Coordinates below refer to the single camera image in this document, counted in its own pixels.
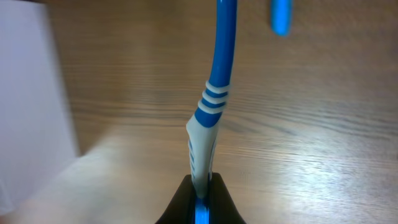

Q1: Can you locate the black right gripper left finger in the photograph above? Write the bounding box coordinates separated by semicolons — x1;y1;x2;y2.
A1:
155;175;196;224

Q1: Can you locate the blue white toothbrush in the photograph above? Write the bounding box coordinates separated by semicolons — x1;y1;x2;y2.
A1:
186;0;238;223

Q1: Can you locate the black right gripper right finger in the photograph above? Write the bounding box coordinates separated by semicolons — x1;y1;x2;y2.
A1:
208;172;246;224

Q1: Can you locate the white cardboard box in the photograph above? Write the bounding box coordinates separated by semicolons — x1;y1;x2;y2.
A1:
1;1;78;214

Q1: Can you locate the blue disposable razor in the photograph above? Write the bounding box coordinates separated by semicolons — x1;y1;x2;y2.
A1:
271;0;294;36

